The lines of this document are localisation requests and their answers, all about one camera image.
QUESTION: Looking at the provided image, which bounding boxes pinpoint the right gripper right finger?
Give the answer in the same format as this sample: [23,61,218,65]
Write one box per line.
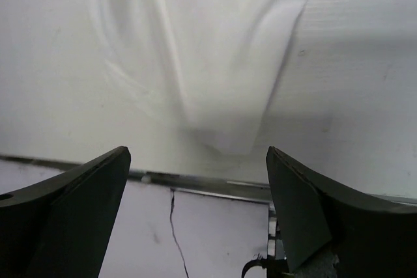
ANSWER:
[266,147,416,277]

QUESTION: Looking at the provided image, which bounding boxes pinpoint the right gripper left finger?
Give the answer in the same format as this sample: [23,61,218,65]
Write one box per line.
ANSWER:
[1,146,130,277]

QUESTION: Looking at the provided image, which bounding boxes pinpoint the white t-shirt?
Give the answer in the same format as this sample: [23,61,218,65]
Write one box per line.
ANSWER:
[1,0,308,173]

